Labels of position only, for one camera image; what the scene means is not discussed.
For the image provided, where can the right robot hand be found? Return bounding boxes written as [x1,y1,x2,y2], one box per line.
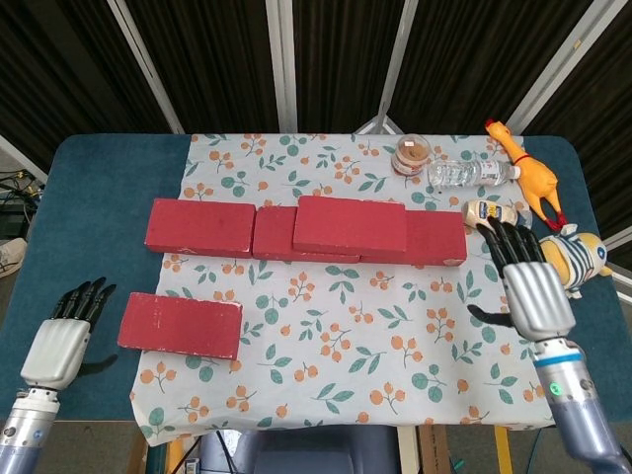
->
[466,218,578,343]

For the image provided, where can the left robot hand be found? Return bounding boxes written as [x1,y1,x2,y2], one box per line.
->
[20,276,119,392]

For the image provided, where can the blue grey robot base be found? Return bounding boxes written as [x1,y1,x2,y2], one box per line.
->
[198,426,399,474]

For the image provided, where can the striped zebra plush toy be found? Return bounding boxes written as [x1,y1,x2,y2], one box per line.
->
[537,223,614,300]

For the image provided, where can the mayonnaise squeeze bottle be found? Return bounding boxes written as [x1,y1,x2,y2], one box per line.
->
[460,197,532,231]

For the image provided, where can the white sneaker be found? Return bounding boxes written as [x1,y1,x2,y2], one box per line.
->
[0,237,27,278]

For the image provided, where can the yellow rubber chicken toy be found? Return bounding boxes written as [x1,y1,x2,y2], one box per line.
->
[483,118,570,231]

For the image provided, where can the clear plastic water bottle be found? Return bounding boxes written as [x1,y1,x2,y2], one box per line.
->
[426,158,522,190]

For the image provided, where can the teal table cover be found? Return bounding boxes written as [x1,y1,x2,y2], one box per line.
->
[0,133,632,422]

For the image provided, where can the brown cardboard box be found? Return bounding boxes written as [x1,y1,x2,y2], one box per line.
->
[416,424,448,474]

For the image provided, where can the clear jar of brown paste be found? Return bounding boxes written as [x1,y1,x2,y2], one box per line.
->
[391,134,431,177]

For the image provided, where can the floral fruit print tablecloth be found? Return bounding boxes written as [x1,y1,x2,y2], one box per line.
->
[129,132,557,446]

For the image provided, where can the bundle of floor cables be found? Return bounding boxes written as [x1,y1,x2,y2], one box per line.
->
[0,167,46,234]

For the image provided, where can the dark partition screen white frame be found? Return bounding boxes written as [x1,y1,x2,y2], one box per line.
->
[0,0,632,248]

